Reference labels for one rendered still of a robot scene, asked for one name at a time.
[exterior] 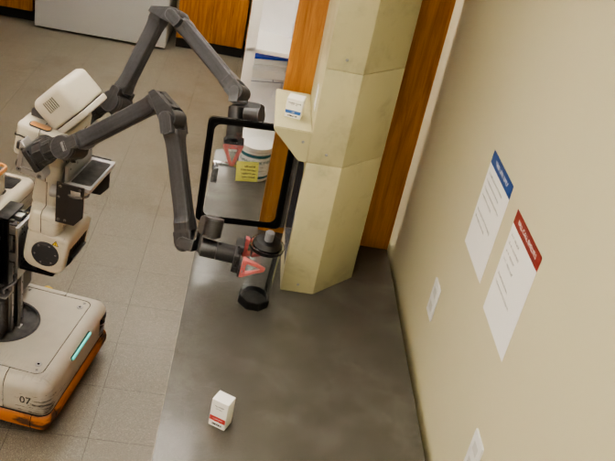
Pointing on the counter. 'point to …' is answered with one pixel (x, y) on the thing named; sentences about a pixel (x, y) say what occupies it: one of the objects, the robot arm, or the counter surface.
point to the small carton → (295, 106)
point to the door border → (209, 166)
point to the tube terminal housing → (338, 175)
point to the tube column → (369, 34)
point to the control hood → (296, 134)
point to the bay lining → (295, 194)
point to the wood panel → (414, 107)
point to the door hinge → (289, 193)
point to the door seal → (207, 167)
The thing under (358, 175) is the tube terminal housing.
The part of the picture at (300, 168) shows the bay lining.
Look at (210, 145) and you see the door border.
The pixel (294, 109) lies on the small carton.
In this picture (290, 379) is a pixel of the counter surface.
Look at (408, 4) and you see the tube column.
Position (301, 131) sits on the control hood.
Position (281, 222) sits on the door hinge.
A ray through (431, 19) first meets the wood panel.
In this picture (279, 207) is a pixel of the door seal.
